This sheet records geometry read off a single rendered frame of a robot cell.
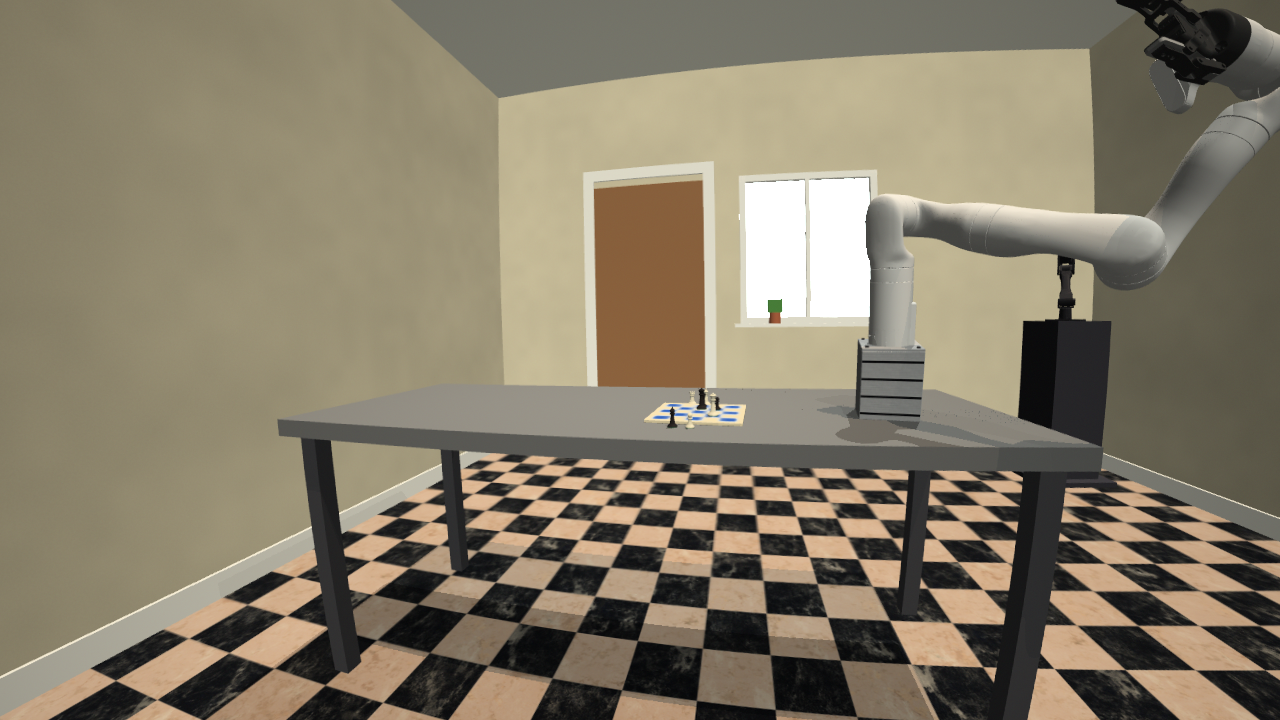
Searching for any blue and cream chessboard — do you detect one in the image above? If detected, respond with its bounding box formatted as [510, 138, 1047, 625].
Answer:
[644, 404, 746, 427]

